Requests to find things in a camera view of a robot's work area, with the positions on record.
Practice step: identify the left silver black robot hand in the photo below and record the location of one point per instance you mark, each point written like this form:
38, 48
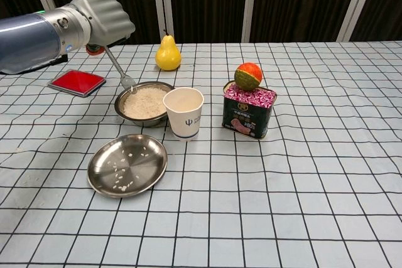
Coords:
108, 18

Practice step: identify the shallow steel plate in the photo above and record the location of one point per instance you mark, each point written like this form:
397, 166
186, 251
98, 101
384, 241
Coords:
128, 167

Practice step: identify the steel bowl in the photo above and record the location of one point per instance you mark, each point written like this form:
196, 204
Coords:
141, 121

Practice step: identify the orange and green ball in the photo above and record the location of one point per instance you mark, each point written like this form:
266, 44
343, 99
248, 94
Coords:
248, 76

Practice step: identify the yellow pear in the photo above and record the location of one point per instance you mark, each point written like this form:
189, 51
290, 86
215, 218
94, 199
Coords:
168, 56

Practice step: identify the red flat ink pad box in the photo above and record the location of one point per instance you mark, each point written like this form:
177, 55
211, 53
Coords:
77, 81

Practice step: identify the black pleated curtain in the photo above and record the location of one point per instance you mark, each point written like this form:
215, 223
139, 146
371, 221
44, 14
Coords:
207, 1

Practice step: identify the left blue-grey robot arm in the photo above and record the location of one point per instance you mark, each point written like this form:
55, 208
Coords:
28, 39

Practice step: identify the small metal spoon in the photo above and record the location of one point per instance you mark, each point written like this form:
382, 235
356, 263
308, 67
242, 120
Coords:
121, 73

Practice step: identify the checked light blue tablecloth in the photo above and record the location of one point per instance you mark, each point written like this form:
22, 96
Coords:
282, 186

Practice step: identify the white paper cup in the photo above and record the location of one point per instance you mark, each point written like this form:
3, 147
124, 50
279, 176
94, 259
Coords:
185, 120

